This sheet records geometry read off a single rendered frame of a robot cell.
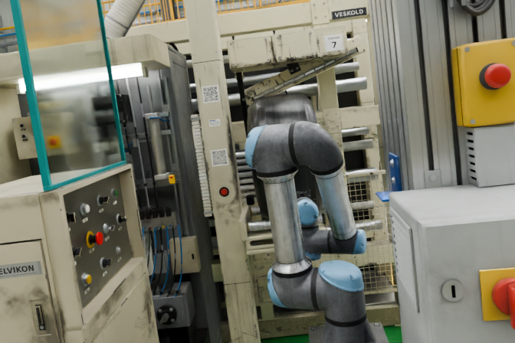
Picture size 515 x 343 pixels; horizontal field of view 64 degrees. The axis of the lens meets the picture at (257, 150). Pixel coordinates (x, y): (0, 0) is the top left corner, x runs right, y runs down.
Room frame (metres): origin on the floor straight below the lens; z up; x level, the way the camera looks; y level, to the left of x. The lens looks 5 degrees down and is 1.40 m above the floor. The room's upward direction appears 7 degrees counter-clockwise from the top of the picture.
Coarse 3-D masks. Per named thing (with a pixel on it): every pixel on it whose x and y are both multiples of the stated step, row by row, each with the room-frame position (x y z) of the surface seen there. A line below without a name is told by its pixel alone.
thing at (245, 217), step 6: (246, 204) 2.03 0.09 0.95; (246, 210) 1.92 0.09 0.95; (240, 216) 1.82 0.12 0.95; (246, 216) 1.83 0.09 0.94; (240, 222) 1.74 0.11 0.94; (246, 222) 1.76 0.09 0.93; (240, 228) 1.74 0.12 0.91; (246, 228) 1.76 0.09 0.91; (246, 234) 1.74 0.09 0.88; (246, 240) 1.74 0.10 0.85
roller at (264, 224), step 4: (320, 216) 1.77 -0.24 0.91; (256, 220) 1.80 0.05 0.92; (260, 220) 1.79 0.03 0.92; (264, 220) 1.79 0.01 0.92; (268, 220) 1.78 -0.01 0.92; (320, 220) 1.76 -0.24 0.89; (324, 220) 1.77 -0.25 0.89; (248, 224) 1.78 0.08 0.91; (252, 224) 1.78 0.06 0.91; (256, 224) 1.78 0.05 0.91; (260, 224) 1.78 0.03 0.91; (264, 224) 1.77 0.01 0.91; (268, 224) 1.77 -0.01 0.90; (248, 228) 1.80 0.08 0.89; (252, 228) 1.78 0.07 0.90; (256, 228) 1.78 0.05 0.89; (260, 228) 1.78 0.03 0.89; (264, 228) 1.78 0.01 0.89; (268, 228) 1.78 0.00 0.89
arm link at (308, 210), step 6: (306, 198) 1.35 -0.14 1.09; (300, 204) 1.26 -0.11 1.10; (306, 204) 1.26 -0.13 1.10; (312, 204) 1.26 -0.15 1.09; (300, 210) 1.26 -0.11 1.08; (306, 210) 1.26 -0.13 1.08; (312, 210) 1.25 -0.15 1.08; (300, 216) 1.25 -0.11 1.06; (306, 216) 1.25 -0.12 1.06; (312, 216) 1.25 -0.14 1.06; (300, 222) 1.25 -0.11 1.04; (306, 222) 1.25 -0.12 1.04; (312, 222) 1.25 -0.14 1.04
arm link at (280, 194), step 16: (256, 128) 1.12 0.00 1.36; (272, 128) 1.09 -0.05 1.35; (288, 128) 1.06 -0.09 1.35; (256, 144) 1.08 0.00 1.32; (272, 144) 1.06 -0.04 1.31; (288, 144) 1.04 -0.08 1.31; (256, 160) 1.09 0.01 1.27; (272, 160) 1.07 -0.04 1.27; (288, 160) 1.06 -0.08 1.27; (272, 176) 1.07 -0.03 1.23; (288, 176) 1.08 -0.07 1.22; (272, 192) 1.10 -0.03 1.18; (288, 192) 1.09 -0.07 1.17; (272, 208) 1.11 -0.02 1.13; (288, 208) 1.10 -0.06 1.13; (272, 224) 1.12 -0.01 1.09; (288, 224) 1.10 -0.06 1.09; (288, 240) 1.10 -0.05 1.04; (288, 256) 1.11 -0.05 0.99; (304, 256) 1.13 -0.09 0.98; (272, 272) 1.16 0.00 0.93; (288, 272) 1.10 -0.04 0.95; (304, 272) 1.10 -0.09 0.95; (272, 288) 1.12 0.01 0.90; (288, 288) 1.10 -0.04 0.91; (304, 288) 1.09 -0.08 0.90; (288, 304) 1.11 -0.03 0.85; (304, 304) 1.09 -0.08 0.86
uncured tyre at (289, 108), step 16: (272, 96) 1.87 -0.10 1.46; (288, 96) 1.83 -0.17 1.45; (304, 96) 1.84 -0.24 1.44; (256, 112) 1.76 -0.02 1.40; (272, 112) 1.74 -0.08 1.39; (288, 112) 1.73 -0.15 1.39; (304, 112) 1.72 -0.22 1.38; (256, 176) 1.68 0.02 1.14; (304, 176) 1.64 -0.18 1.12; (256, 192) 1.71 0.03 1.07; (320, 208) 1.82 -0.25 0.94
